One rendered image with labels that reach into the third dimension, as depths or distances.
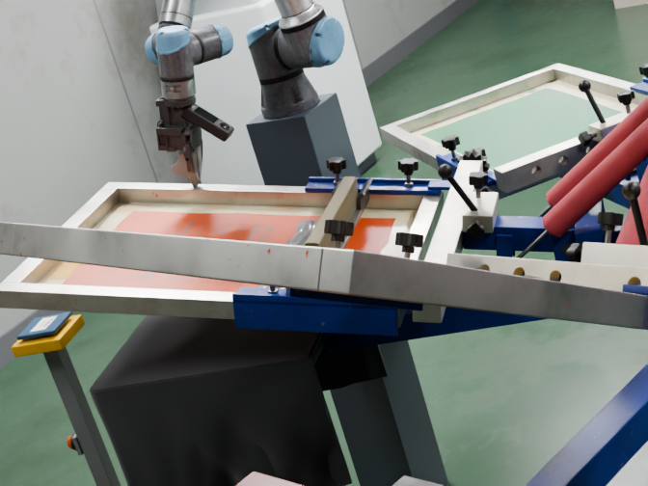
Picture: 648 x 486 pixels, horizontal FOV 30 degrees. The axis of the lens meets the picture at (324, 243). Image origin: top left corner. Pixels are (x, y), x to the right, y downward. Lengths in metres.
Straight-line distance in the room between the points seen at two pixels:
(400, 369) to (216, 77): 3.02
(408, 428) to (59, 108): 3.08
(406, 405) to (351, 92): 3.28
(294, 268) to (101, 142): 5.10
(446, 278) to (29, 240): 0.53
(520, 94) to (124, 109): 3.10
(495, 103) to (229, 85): 2.69
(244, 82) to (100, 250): 4.75
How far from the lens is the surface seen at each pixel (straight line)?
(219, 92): 6.11
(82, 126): 6.05
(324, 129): 3.08
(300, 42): 2.94
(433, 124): 3.52
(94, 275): 2.47
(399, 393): 3.35
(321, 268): 1.04
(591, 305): 1.30
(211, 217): 2.69
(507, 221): 2.36
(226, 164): 6.26
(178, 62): 2.66
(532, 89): 3.63
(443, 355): 4.31
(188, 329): 2.62
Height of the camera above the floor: 1.91
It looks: 20 degrees down
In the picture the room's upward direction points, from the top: 17 degrees counter-clockwise
